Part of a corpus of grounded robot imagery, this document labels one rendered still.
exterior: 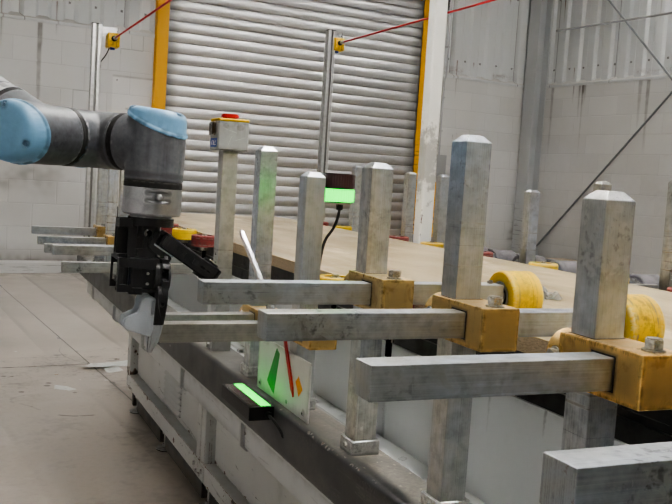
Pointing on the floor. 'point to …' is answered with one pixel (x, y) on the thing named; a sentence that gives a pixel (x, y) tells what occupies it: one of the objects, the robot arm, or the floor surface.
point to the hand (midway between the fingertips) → (154, 344)
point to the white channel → (430, 120)
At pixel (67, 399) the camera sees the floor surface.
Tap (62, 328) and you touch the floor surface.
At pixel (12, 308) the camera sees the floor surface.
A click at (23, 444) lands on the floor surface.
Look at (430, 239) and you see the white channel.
